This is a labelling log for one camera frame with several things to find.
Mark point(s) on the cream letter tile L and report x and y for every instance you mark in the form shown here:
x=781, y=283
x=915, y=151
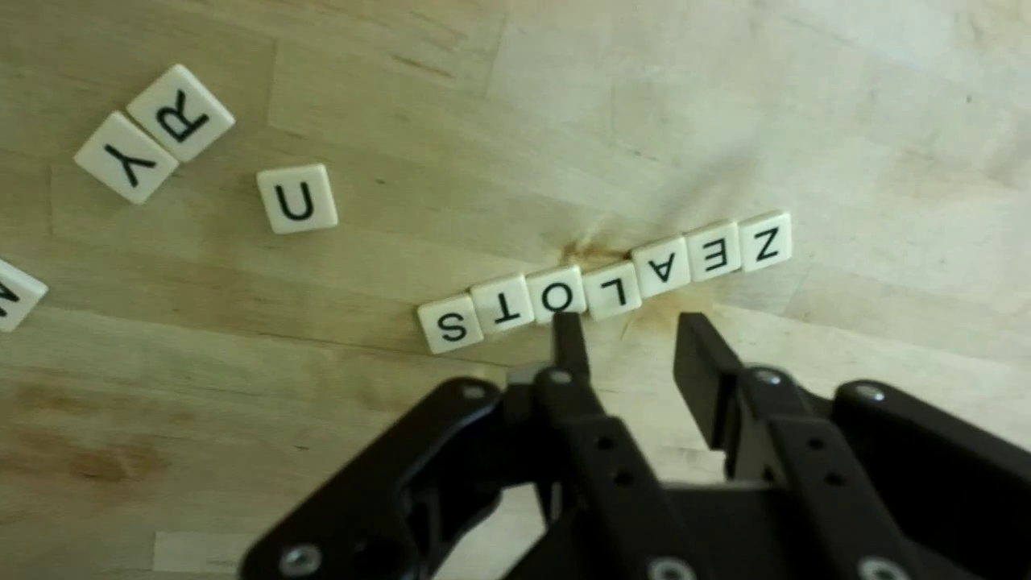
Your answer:
x=613, y=289

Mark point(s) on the cream letter tile O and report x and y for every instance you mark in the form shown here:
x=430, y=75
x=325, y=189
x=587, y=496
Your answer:
x=554, y=291

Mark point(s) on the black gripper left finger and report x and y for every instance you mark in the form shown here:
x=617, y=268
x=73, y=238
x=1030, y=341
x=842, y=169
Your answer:
x=453, y=494

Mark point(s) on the cream letter tile A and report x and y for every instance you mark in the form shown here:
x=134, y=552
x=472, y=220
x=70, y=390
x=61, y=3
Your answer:
x=660, y=268

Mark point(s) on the cream letter tile U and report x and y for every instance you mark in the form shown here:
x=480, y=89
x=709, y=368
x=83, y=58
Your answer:
x=297, y=198

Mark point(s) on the cream letter tile E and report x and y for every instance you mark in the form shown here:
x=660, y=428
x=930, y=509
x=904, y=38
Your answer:
x=712, y=251

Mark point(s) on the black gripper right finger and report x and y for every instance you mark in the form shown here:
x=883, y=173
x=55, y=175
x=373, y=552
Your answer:
x=857, y=484

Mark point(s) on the cream letter tile Z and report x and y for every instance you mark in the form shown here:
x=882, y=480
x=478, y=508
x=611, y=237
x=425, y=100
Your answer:
x=766, y=238

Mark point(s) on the cream letter tile W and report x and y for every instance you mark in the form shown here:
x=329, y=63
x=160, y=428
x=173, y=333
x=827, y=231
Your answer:
x=15, y=293

